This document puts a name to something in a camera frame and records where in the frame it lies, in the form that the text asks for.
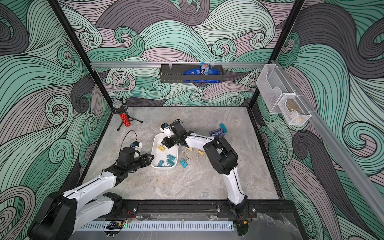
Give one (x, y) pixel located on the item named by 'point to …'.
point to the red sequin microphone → (117, 105)
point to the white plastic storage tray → (156, 139)
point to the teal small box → (223, 128)
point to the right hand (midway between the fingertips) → (165, 141)
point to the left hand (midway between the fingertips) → (152, 155)
